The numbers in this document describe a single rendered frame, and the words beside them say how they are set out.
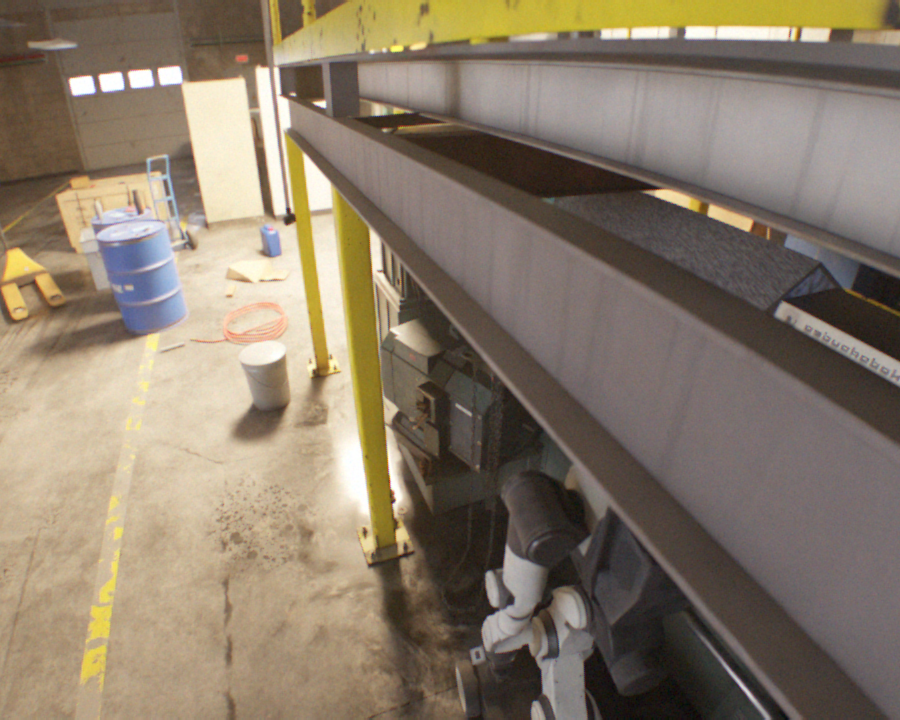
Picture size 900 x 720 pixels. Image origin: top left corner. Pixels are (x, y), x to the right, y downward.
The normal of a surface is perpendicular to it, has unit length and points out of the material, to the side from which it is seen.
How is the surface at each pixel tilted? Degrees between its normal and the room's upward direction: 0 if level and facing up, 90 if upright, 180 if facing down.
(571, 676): 60
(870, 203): 90
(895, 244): 90
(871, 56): 90
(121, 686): 0
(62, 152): 90
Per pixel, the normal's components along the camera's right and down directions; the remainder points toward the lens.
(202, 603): 0.00, -0.85
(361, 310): 0.37, 0.49
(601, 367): -0.93, 0.19
